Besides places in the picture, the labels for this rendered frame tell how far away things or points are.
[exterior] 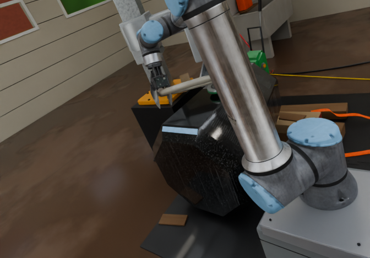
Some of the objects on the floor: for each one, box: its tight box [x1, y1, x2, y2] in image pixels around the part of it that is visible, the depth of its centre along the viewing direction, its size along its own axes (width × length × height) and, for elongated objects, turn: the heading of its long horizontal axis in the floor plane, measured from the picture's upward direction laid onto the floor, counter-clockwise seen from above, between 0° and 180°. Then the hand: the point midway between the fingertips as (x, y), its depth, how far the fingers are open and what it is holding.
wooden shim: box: [159, 214, 188, 226], centre depth 227 cm, size 25×10×2 cm, turn 103°
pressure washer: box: [247, 26, 278, 84], centre depth 357 cm, size 35×35×87 cm
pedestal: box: [131, 79, 205, 162], centre depth 304 cm, size 66×66×74 cm
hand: (164, 105), depth 133 cm, fingers closed on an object, 5 cm apart
